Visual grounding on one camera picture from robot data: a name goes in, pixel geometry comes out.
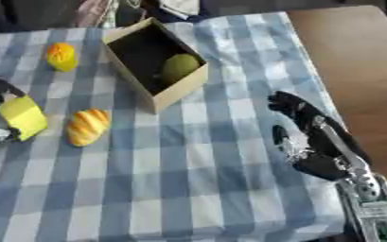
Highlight tan cardboard box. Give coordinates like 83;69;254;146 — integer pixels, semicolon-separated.
100;16;210;114

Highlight toy croissant bread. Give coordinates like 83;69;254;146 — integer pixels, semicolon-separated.
63;109;113;147

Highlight yellow rectangular block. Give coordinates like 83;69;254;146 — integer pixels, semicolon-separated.
0;95;49;142

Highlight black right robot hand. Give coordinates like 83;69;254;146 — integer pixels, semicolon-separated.
266;90;374;182

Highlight yellow orange toy mango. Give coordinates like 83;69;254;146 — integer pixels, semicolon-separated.
44;42;80;73

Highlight green toy avocado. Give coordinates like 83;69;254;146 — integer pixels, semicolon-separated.
160;53;203;86

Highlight person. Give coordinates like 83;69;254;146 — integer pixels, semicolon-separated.
70;0;215;29

